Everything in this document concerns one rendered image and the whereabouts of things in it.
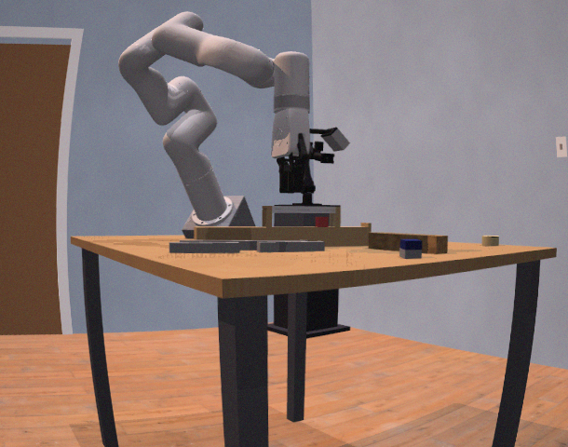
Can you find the brown wooden bar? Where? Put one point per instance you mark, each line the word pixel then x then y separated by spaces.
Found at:
pixel 432 244

